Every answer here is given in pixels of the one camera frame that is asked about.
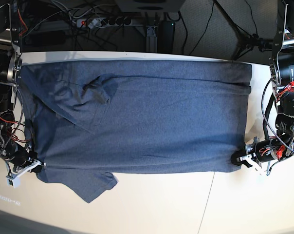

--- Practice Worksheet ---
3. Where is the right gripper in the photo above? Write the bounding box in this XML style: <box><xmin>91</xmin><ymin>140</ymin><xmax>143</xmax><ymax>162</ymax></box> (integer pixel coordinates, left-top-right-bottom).
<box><xmin>3</xmin><ymin>145</ymin><xmax>38</xmax><ymax>172</ymax></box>

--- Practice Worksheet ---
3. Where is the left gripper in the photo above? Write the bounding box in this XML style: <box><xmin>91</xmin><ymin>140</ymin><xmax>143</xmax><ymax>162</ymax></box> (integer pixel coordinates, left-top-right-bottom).
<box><xmin>231</xmin><ymin>139</ymin><xmax>283</xmax><ymax>168</ymax></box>

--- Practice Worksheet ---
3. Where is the blue grey T-shirt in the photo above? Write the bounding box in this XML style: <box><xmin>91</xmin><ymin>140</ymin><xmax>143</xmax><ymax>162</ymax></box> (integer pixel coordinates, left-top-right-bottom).
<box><xmin>19</xmin><ymin>60</ymin><xmax>252</xmax><ymax>203</ymax></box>

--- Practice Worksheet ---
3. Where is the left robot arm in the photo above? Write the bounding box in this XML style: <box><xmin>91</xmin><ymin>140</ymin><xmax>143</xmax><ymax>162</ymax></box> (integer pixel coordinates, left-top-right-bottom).
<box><xmin>231</xmin><ymin>0</ymin><xmax>294</xmax><ymax>170</ymax></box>

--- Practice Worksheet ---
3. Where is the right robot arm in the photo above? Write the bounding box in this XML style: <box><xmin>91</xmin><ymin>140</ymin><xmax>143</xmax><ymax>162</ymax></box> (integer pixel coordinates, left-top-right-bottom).
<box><xmin>0</xmin><ymin>0</ymin><xmax>42</xmax><ymax>173</ymax></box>

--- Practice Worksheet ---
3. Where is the black power adapter brick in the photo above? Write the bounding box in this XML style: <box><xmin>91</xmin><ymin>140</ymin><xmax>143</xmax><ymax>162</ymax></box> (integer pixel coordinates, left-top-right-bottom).
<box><xmin>158</xmin><ymin>20</ymin><xmax>175</xmax><ymax>54</ymax></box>

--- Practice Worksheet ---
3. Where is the white power strip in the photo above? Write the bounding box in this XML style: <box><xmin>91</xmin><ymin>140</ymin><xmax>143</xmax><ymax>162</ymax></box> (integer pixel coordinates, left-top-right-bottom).
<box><xmin>76</xmin><ymin>17</ymin><xmax>134</xmax><ymax>29</ymax></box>

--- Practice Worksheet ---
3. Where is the aluminium table frame post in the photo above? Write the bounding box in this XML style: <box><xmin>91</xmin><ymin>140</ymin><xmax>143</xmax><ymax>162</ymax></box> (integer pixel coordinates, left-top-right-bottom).
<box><xmin>134</xmin><ymin>12</ymin><xmax>161</xmax><ymax>53</ymax></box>

